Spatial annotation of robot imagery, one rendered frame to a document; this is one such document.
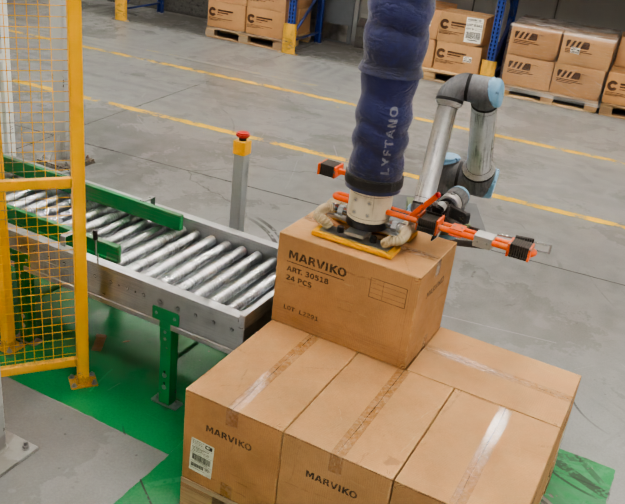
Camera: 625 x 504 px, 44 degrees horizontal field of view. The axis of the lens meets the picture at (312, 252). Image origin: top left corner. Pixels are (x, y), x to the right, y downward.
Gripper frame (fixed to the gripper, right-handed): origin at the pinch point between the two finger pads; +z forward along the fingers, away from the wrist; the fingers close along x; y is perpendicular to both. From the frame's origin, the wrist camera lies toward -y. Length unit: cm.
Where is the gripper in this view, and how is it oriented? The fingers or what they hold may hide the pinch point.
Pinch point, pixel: (436, 223)
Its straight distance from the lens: 298.5
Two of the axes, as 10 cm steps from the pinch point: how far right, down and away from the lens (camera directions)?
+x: 1.1, -9.0, -4.3
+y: -8.8, -2.8, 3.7
